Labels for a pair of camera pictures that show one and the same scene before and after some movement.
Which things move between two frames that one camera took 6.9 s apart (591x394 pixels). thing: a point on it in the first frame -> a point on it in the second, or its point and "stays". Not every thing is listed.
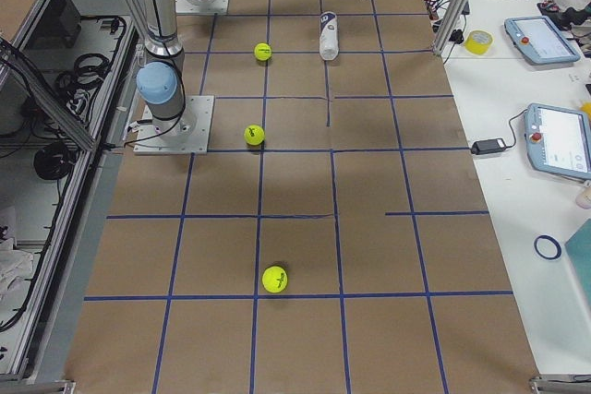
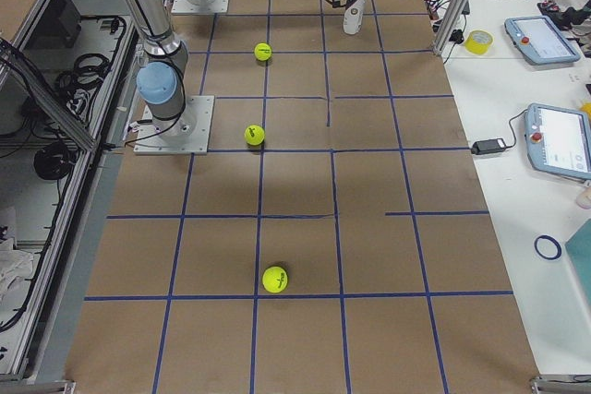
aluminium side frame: x=70 y=44 stays
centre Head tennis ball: x=254 y=135 stays
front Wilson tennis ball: x=262 y=52 stays
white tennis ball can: x=329 y=36 -> x=355 y=5
